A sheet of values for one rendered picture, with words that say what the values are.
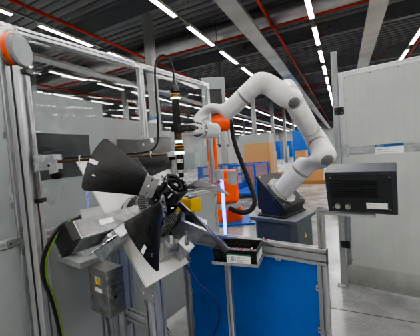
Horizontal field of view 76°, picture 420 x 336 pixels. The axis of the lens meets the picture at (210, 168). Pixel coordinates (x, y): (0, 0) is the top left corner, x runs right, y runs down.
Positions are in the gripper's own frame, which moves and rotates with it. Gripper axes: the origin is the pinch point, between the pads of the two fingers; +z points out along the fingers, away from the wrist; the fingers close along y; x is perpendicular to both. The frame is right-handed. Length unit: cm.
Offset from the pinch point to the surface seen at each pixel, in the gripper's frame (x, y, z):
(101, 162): -13.6, 10.5, 33.8
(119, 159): -13.0, 8.0, 27.3
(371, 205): -38, -74, -32
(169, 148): -8.8, 10.1, -3.8
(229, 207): -113, 179, -330
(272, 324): -107, -26, -36
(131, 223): -34, -12, 40
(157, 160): -14.4, 11.0, 4.1
